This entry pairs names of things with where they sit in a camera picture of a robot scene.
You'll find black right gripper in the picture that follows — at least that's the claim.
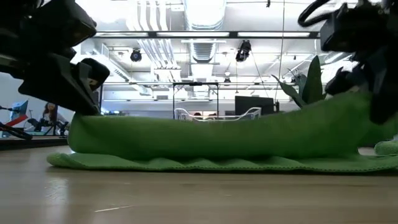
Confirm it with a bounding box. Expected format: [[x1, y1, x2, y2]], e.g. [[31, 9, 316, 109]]
[[324, 0, 398, 126]]

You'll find black aluminium table frame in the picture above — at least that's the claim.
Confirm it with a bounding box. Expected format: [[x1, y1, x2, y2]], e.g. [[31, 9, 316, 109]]
[[0, 136, 68, 151]]

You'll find black right camera cable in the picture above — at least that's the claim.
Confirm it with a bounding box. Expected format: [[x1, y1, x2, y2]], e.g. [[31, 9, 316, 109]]
[[297, 0, 331, 28]]

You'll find person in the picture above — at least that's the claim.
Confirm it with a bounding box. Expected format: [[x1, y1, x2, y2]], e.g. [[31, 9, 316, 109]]
[[41, 102, 70, 137]]

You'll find green microfiber towel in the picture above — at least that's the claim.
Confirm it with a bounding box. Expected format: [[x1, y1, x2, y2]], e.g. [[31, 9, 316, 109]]
[[46, 91, 398, 174], [374, 139, 398, 156]]

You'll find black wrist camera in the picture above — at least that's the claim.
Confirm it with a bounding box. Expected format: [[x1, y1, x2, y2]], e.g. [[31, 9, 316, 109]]
[[320, 2, 357, 53], [40, 0, 98, 49]]

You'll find black light bar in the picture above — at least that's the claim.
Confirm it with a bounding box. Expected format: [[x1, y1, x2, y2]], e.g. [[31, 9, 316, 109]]
[[93, 30, 321, 39]]

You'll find black hanging camera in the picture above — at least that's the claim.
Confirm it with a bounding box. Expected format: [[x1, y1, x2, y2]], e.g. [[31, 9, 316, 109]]
[[235, 40, 252, 63], [129, 48, 143, 63]]

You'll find snake plant in white pot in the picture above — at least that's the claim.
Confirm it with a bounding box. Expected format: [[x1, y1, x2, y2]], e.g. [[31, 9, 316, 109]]
[[271, 55, 328, 109]]

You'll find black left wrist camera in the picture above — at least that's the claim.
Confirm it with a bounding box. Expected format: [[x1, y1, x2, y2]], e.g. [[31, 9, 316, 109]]
[[40, 0, 98, 49]]

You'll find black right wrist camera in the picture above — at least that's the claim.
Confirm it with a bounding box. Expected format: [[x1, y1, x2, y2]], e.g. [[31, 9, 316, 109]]
[[320, 2, 357, 53]]

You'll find clear plastic bin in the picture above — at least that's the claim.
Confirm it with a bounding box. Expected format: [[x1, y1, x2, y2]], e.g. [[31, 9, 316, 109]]
[[173, 106, 262, 123]]

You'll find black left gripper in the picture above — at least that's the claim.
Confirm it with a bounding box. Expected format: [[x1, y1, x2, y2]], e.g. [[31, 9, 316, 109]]
[[0, 0, 111, 116]]

